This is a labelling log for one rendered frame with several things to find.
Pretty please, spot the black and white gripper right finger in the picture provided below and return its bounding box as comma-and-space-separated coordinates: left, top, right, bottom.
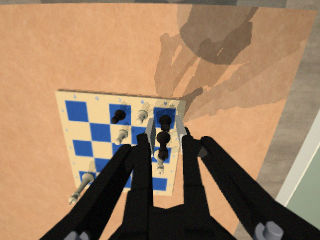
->
175, 115, 320, 240

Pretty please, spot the blue and cream chessboard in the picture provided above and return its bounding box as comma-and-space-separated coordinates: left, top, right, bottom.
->
55, 91, 186, 196

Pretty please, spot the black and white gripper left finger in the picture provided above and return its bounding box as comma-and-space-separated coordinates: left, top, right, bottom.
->
39, 117, 156, 240

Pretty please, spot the white pawn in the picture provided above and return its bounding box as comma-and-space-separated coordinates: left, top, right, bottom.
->
136, 110, 148, 124
115, 130, 128, 145

